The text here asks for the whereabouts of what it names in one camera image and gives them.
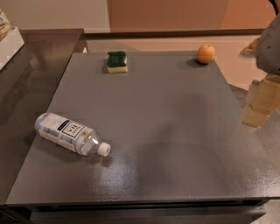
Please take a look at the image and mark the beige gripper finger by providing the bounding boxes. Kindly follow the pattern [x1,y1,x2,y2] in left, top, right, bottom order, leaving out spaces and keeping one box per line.
[241,73,280,128]
[243,38,260,53]

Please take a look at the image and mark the orange fruit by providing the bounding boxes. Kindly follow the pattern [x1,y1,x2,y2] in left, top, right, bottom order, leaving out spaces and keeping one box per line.
[197,45,215,64]

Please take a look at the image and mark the grey metal table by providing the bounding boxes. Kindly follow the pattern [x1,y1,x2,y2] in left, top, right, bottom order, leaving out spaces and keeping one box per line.
[7,52,280,224]

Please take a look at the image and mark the green and yellow sponge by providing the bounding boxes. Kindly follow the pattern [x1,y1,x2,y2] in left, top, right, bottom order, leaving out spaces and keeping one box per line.
[106,51,128,74]

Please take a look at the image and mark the clear plastic water bottle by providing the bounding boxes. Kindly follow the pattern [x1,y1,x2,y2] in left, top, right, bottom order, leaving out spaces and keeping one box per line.
[34,113,111,157]

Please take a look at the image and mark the dark brown side table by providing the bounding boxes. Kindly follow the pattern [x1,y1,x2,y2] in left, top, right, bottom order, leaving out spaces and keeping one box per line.
[0,29,87,207]

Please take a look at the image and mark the white box on side table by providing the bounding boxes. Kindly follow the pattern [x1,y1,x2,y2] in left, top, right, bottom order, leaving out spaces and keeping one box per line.
[0,27,25,70]

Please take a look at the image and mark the black cable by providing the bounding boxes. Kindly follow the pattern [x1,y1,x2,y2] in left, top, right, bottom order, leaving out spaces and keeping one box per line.
[268,0,280,16]

